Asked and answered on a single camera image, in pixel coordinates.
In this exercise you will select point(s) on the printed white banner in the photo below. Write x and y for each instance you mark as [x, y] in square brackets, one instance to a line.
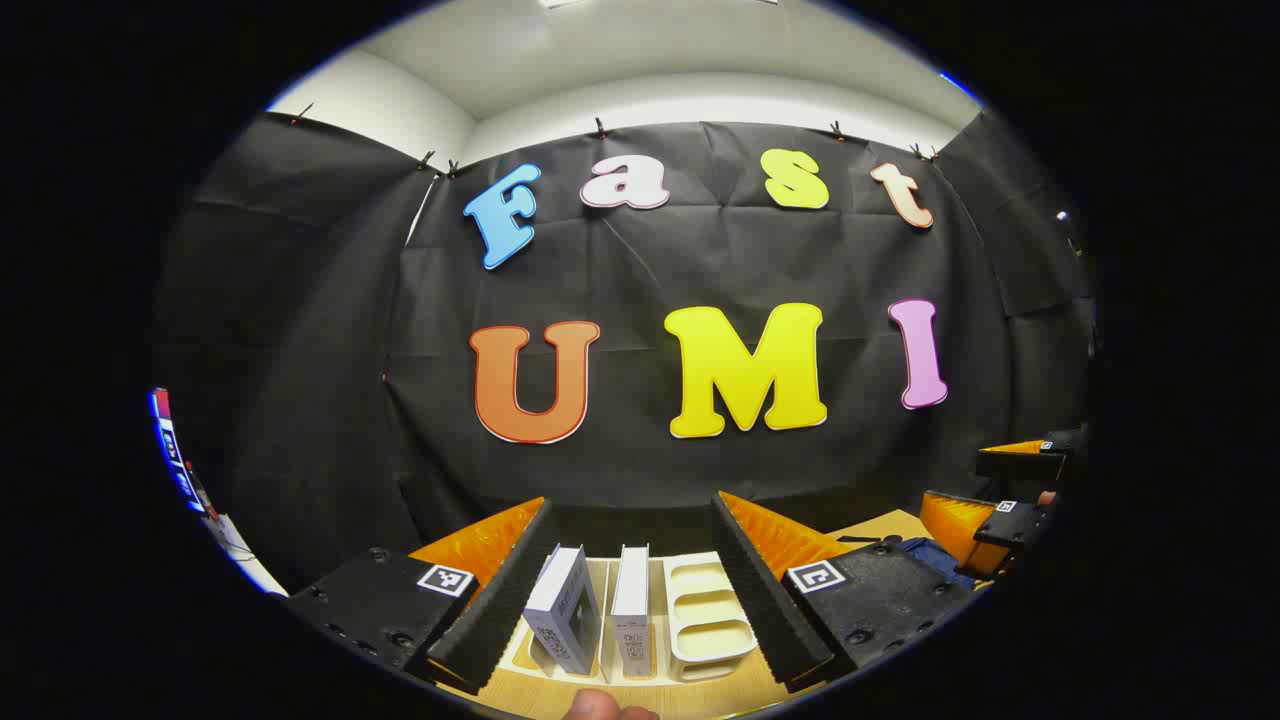
[215, 520]

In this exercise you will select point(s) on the grey blue-edged book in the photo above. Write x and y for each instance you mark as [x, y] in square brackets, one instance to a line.
[560, 610]

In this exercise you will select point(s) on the white triangle-patterned book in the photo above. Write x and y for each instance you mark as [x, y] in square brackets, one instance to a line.
[630, 600]

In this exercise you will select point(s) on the black backdrop cloth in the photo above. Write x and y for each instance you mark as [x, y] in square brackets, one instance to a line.
[650, 260]

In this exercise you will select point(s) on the cream plastic bookshelf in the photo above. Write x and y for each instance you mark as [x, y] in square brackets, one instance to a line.
[705, 620]

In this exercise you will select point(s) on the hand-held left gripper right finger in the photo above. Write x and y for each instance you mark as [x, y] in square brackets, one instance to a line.
[765, 600]

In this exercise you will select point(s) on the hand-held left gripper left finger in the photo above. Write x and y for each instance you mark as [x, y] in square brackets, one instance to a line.
[500, 610]

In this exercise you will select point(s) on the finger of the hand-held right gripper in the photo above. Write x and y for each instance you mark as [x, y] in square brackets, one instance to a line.
[1020, 462]
[985, 535]

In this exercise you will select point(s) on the blue schoolbag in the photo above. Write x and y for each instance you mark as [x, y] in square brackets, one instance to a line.
[930, 557]

